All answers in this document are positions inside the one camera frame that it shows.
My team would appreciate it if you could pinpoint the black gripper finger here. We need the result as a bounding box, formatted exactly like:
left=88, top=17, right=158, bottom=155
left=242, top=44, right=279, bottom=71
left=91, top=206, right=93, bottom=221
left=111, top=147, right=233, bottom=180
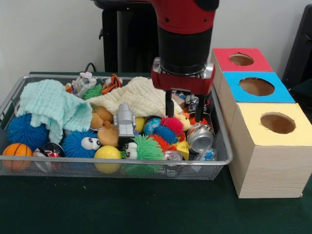
left=165, top=90, right=175, bottom=117
left=195, top=94, right=205, bottom=122

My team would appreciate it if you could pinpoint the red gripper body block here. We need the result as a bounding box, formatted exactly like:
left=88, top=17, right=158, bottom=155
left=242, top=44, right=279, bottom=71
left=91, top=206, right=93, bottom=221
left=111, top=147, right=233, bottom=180
left=152, top=58, right=215, bottom=96

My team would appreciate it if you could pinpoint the cream waffle cloth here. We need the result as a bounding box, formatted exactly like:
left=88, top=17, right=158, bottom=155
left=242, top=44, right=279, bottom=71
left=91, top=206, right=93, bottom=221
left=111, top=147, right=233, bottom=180
left=87, top=77, right=183, bottom=118

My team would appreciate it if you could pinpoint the light blue waffle cloth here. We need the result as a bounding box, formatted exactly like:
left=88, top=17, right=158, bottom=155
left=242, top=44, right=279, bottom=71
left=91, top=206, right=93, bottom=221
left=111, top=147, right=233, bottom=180
left=17, top=79, right=93, bottom=144

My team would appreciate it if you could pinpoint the shallow clear mesh bin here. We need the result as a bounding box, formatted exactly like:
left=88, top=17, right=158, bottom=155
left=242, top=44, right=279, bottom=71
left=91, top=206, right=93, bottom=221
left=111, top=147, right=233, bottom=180
left=0, top=73, right=233, bottom=181

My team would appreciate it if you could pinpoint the pink spiky ball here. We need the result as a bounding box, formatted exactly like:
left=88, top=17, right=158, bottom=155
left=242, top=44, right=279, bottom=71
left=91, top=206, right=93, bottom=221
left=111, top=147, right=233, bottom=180
left=161, top=116, right=185, bottom=135

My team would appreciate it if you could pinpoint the crushed silver soda can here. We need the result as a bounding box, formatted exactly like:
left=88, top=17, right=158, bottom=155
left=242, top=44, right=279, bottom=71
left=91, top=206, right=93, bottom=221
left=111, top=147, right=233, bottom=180
left=187, top=123, right=215, bottom=154

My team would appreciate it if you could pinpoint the grey metal toy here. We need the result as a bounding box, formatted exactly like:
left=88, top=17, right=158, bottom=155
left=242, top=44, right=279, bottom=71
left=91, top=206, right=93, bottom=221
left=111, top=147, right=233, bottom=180
left=115, top=103, right=137, bottom=145

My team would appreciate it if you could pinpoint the large green spiky ball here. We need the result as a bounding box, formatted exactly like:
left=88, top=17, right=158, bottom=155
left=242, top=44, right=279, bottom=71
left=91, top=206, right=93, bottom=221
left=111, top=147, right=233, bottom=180
left=122, top=135, right=165, bottom=176

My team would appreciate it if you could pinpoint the yellow ball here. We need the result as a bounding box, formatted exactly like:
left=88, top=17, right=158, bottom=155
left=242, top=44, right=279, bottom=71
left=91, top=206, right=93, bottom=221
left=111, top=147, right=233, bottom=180
left=94, top=146, right=122, bottom=175

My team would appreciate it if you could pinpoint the blue spiky ball with eyes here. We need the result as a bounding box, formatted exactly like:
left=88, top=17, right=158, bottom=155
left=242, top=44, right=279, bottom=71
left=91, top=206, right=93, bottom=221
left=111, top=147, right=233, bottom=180
left=62, top=129, right=102, bottom=159

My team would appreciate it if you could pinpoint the green cloth side table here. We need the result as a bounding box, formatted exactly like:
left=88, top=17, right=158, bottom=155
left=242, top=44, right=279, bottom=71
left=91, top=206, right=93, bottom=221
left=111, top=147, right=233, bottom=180
left=295, top=78, right=312, bottom=109

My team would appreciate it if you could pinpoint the dark green table cloth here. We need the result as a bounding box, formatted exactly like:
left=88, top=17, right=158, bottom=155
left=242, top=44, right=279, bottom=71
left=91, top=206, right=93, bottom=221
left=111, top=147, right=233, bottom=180
left=0, top=72, right=312, bottom=234

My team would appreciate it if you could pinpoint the black flat panel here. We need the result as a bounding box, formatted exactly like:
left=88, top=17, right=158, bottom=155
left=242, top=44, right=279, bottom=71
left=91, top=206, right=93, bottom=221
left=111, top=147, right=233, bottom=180
left=282, top=4, right=312, bottom=91

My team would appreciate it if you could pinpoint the orange basketball toy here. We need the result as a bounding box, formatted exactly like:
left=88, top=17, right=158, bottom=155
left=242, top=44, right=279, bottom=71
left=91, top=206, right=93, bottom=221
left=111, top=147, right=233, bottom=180
left=2, top=143, right=34, bottom=171

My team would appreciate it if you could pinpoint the black pedestal stand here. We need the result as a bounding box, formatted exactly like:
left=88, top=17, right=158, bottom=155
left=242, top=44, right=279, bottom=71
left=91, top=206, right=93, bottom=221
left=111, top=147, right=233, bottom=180
left=93, top=0, right=161, bottom=74

